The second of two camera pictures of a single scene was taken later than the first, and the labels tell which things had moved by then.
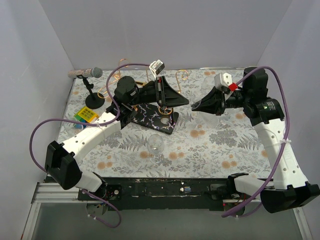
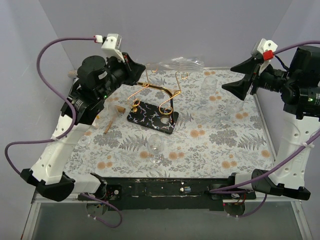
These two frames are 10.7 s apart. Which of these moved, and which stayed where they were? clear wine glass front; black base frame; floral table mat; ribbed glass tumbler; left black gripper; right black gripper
Moved: left black gripper; ribbed glass tumbler; right black gripper
Stayed: floral table mat; black base frame; clear wine glass front
